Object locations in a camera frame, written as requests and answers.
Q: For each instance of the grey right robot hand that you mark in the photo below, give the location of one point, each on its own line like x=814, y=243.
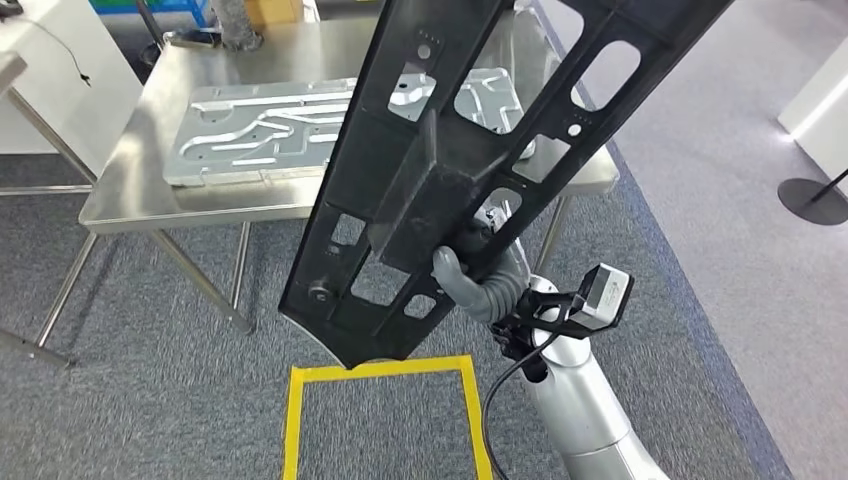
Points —
x=454, y=281

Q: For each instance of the long black plastic part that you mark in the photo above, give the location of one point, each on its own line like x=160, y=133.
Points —
x=411, y=172

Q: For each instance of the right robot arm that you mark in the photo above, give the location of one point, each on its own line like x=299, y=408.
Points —
x=583, y=411

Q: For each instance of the stainless steel workbench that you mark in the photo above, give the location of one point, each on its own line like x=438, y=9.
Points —
x=132, y=172

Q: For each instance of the grooved aluminium plate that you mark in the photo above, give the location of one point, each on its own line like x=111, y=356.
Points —
x=252, y=132

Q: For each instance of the cardboard box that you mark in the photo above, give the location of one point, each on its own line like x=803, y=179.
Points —
x=275, y=10

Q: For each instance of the grey fuzzy column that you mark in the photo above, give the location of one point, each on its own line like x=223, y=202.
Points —
x=235, y=26

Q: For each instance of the black stanchion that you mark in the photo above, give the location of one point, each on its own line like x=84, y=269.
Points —
x=808, y=202

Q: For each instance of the white partition block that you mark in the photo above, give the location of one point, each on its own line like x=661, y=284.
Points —
x=821, y=99

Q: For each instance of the white cabinet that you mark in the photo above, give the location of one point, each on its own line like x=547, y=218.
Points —
x=79, y=112

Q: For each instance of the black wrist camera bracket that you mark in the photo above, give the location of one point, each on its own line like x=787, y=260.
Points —
x=513, y=338

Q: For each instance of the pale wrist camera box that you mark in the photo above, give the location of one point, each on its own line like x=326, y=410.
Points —
x=606, y=298

